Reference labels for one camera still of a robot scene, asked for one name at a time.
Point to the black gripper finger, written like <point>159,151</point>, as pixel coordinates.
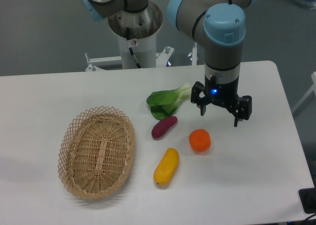
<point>242,109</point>
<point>201,102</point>

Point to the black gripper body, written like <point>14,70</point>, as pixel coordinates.
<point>222,95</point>

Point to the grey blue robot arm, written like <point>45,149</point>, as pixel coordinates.
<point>217,25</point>

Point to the yellow mango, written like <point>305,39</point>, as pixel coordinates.
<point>166,168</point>

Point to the green bok choy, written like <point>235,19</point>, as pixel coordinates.
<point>165,103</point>

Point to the orange tangerine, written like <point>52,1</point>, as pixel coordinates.
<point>200,140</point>

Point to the purple sweet potato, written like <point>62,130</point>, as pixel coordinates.
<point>162,127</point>

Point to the black device at table edge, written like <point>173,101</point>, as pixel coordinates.
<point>308,199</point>

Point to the woven wicker basket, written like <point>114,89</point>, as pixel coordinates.
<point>97,153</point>

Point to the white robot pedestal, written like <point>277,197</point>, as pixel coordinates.
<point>137,30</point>

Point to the white metal base frame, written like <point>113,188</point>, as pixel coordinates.
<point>132,60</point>

